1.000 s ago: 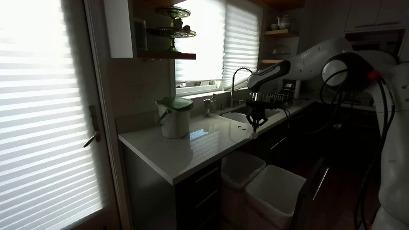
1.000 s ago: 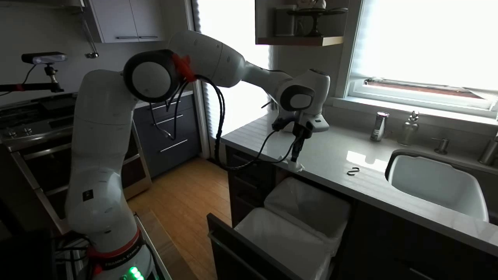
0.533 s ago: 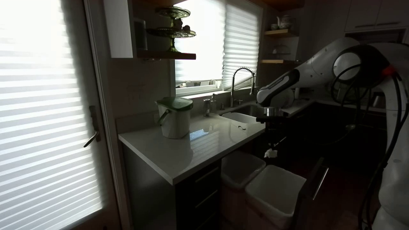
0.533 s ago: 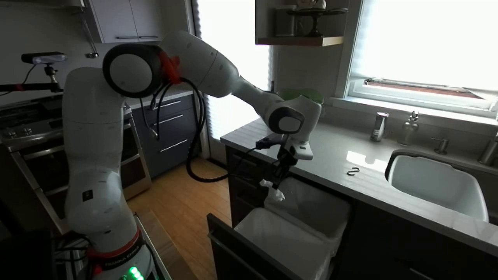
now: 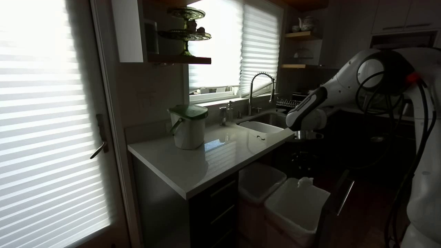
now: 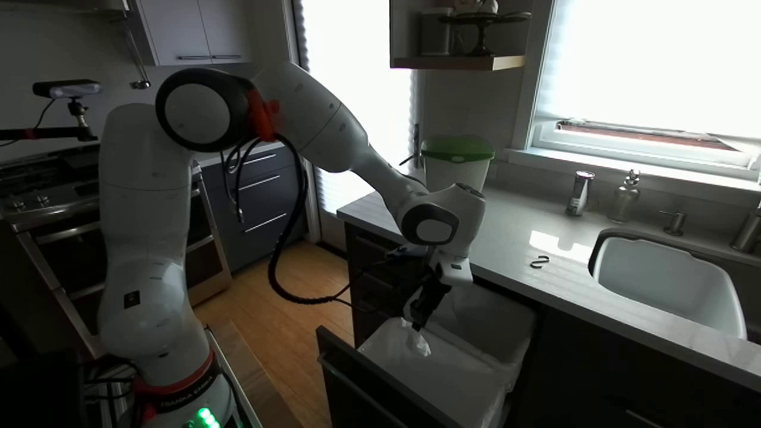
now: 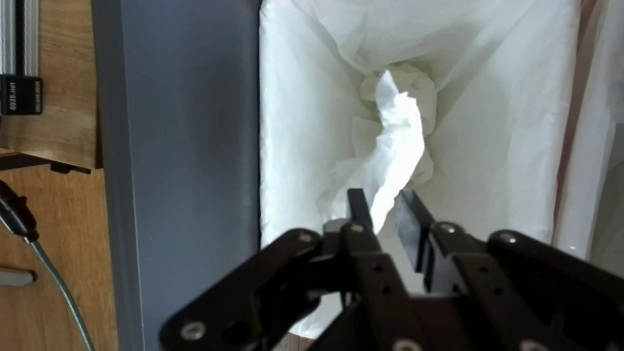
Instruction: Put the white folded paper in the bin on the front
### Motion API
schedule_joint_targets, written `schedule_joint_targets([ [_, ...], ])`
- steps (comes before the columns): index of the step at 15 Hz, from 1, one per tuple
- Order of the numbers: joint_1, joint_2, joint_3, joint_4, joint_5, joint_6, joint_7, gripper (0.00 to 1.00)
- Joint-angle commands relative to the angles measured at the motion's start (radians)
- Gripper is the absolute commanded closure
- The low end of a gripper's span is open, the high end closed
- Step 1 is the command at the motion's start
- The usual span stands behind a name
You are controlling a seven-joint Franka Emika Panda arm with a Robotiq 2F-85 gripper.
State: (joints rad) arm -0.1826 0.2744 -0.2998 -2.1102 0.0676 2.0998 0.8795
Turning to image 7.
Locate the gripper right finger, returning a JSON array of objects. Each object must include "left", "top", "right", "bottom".
[{"left": 393, "top": 189, "right": 624, "bottom": 351}]

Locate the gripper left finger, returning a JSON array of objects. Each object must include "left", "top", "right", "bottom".
[{"left": 159, "top": 189, "right": 426, "bottom": 351}]

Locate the white paper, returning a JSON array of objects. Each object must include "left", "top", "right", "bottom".
[
  {"left": 317, "top": 70, "right": 426, "bottom": 235},
  {"left": 361, "top": 62, "right": 438, "bottom": 188}
]

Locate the grey bin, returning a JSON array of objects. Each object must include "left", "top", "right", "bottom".
[{"left": 90, "top": 0, "right": 624, "bottom": 351}]

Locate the white plastic bin liner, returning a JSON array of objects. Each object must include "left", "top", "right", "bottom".
[{"left": 258, "top": 0, "right": 624, "bottom": 339}]

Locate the crumpled white paper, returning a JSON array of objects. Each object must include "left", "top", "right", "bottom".
[{"left": 361, "top": 62, "right": 438, "bottom": 188}]

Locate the small grey bar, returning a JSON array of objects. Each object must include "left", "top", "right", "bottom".
[{"left": 0, "top": 268, "right": 38, "bottom": 288}]

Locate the aluminium profile with black cap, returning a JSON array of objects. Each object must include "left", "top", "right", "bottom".
[{"left": 0, "top": 0, "right": 44, "bottom": 117}]

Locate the grey cable with black plug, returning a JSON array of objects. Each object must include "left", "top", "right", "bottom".
[{"left": 0, "top": 180, "right": 96, "bottom": 351}]

